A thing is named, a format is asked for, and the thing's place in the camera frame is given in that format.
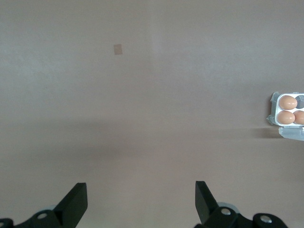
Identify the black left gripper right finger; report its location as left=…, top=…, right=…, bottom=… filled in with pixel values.
left=193, top=181, right=288, bottom=228

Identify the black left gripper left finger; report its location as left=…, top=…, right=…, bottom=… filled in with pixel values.
left=0, top=182, right=88, bottom=228

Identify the clear plastic egg box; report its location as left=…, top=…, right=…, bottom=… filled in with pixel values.
left=266, top=91, right=304, bottom=141

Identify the brown egg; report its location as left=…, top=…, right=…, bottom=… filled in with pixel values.
left=277, top=110, right=296, bottom=125
left=278, top=95, right=298, bottom=110
left=294, top=110, right=304, bottom=125

